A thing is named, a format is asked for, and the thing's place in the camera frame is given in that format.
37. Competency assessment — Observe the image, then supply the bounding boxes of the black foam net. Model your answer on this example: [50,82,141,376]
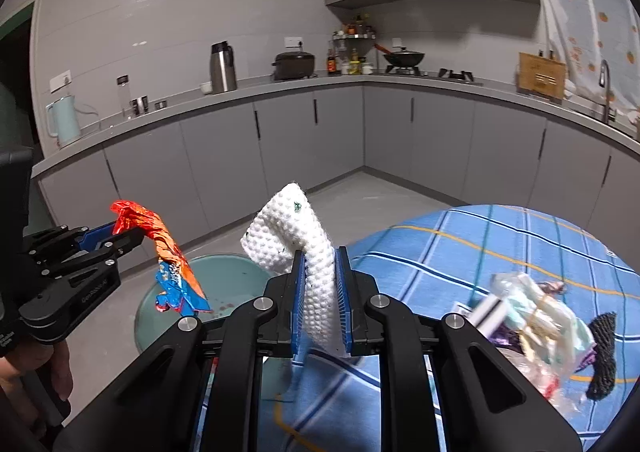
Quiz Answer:
[585,312,618,400]

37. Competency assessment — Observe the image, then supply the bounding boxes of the red foil snack wrapper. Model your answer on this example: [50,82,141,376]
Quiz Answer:
[110,200,210,315]

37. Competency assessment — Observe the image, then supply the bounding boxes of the small metal cups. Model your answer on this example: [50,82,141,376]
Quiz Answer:
[131,94,168,113]

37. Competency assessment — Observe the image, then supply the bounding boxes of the steel corner spice rack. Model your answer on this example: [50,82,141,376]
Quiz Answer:
[332,32,377,75]

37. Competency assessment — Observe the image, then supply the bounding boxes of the black white striped wrapper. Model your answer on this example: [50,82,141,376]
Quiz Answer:
[467,294,508,330]

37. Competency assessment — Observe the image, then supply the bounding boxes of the printed window curtain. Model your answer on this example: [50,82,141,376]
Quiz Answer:
[532,0,640,110]

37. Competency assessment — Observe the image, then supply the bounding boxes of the person's left hand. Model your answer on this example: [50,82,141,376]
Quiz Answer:
[0,342,74,403]

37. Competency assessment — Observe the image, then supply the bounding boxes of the wooden cutting board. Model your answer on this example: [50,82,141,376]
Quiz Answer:
[516,52,567,100]

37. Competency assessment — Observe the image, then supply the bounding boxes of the teal plastic bin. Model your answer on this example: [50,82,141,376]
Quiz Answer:
[134,254,281,403]

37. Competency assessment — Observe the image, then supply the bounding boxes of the black rice cooker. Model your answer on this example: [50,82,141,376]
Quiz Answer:
[272,50,317,81]

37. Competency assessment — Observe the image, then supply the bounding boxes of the grey kitchen counter cabinets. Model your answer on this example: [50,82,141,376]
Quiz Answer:
[30,72,640,283]

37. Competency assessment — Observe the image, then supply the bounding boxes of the light blue electric kettle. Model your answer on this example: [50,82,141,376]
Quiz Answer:
[46,94,98,147]

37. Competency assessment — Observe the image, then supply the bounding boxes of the crumpled clear plastic bag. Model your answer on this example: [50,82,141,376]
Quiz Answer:
[487,272,598,420]

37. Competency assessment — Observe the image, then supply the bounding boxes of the blue checked tablecloth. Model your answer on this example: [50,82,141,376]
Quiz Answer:
[192,203,640,452]

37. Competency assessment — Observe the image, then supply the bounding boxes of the white foam net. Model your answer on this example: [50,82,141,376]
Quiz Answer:
[240,182,351,358]

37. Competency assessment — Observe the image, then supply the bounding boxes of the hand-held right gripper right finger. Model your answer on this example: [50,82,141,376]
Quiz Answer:
[334,246,583,452]

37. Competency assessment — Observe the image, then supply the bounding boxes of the gas stove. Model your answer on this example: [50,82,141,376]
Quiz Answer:
[372,66,485,85]

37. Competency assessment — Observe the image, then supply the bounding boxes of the green door frame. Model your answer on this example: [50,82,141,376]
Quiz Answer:
[0,2,40,167]

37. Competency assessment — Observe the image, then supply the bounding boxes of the glass bottle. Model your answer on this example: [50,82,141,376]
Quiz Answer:
[116,76,133,120]

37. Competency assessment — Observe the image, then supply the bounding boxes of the steel thermos jug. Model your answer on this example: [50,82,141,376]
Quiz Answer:
[209,42,238,93]

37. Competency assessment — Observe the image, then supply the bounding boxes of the black faucet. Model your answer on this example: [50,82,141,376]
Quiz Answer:
[598,59,618,125]

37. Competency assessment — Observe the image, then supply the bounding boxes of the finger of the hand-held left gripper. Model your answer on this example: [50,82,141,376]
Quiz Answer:
[47,227,146,279]
[22,223,120,265]

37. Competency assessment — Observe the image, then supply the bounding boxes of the black wok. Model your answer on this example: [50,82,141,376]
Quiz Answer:
[375,42,426,68]

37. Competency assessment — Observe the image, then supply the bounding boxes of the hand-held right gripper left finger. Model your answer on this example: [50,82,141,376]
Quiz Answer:
[52,248,307,452]

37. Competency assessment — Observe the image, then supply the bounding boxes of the row of seasoning bottles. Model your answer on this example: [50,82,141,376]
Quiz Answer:
[340,14,375,76]

